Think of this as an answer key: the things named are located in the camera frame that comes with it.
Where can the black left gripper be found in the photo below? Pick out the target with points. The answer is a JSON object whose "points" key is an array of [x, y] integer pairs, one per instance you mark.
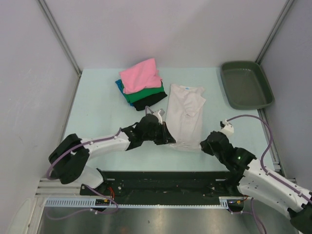
{"points": [[165, 137]]}

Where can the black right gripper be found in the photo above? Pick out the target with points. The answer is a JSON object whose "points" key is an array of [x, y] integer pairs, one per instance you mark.
{"points": [[204, 146]]}

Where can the white t shirt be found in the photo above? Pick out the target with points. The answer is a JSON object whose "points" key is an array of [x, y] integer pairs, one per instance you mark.
{"points": [[184, 117]]}

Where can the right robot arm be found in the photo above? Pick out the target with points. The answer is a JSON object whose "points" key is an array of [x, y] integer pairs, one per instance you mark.
{"points": [[253, 179]]}

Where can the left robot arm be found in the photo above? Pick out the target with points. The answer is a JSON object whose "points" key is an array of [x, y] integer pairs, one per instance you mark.
{"points": [[69, 160]]}

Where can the black folded t shirt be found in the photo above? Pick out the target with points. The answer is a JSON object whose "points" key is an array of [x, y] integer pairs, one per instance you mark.
{"points": [[149, 101]]}

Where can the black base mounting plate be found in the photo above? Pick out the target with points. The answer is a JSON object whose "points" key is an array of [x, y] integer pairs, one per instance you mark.
{"points": [[165, 186]]}

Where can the green folded t shirt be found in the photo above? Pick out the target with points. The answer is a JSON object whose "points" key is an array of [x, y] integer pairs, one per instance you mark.
{"points": [[131, 98]]}

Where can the dark green plastic bin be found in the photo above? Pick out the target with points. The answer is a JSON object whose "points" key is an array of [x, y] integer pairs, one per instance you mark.
{"points": [[246, 85]]}

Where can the pink folded t shirt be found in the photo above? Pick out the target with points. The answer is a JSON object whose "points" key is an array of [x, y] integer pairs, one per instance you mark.
{"points": [[140, 76]]}

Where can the blue folded t shirt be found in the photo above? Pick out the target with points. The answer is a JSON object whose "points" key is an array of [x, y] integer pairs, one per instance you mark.
{"points": [[121, 87]]}

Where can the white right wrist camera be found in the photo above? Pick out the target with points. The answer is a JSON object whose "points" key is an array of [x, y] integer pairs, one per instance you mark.
{"points": [[226, 128]]}

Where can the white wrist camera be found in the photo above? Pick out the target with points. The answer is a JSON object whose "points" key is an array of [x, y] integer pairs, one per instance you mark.
{"points": [[226, 128], [159, 114]]}

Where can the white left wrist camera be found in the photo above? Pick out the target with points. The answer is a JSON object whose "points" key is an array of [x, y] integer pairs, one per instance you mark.
{"points": [[159, 114]]}

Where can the white slotted cable duct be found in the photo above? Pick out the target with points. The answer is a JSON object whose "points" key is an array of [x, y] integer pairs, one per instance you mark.
{"points": [[205, 203]]}

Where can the aluminium front frame rail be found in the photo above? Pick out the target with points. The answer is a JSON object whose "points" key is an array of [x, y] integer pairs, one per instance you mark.
{"points": [[54, 188]]}

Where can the left aluminium frame post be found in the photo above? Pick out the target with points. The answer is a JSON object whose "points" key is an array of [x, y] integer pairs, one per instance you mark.
{"points": [[47, 13]]}

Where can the aluminium frame post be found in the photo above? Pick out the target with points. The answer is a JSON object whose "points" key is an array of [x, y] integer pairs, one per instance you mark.
{"points": [[277, 25], [47, 13]]}

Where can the right aluminium frame post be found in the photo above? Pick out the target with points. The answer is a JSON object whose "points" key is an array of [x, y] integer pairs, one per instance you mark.
{"points": [[277, 25]]}

